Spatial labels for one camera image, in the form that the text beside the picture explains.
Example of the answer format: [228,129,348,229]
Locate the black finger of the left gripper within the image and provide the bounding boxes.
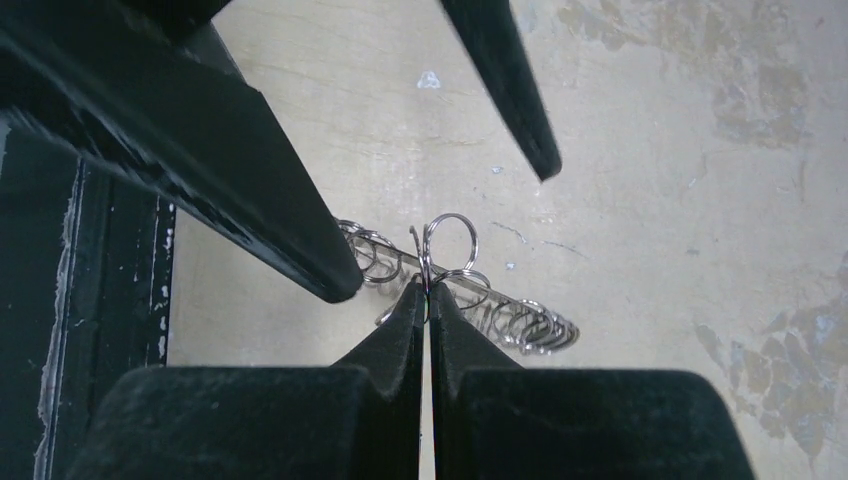
[440,0,562,181]
[1,1,363,303]

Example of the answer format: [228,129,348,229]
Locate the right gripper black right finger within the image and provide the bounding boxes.
[429,285,754,479]

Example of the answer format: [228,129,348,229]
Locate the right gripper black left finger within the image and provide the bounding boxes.
[68,282,426,479]

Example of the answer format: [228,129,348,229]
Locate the silver disc with keyrings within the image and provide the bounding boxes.
[336,212,580,355]

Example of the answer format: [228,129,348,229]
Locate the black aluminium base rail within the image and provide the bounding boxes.
[1,126,176,479]

